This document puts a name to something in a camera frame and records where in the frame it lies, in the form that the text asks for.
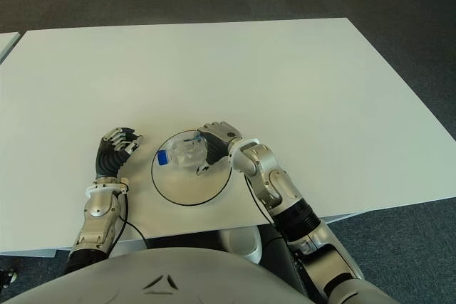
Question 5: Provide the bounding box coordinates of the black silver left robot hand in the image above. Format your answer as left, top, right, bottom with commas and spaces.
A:
95, 127, 143, 179

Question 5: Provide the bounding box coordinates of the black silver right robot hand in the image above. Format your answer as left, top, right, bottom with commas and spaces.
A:
195, 121, 245, 176

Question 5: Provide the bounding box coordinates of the clear bottle with blue cap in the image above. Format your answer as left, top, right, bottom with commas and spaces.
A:
156, 132, 209, 170

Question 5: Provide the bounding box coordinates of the white plate with black rim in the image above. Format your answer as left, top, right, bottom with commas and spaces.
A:
150, 128, 233, 207

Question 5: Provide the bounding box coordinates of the white robot waist cover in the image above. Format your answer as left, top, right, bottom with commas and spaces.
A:
217, 228, 263, 264

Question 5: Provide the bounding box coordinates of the grey robot torso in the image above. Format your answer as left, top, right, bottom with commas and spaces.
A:
3, 246, 400, 304

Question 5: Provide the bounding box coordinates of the white neighbouring table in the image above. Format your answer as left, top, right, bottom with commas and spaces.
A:
0, 31, 21, 65

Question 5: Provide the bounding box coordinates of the black metal stand base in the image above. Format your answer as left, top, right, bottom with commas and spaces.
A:
0, 266, 19, 289

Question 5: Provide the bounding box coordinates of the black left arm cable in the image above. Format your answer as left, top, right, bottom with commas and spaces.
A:
116, 193, 149, 250

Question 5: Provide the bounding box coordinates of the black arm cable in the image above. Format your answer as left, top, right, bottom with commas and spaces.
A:
244, 175, 279, 229
116, 193, 149, 250

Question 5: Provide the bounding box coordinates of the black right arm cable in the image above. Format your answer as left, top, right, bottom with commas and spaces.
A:
244, 175, 279, 229

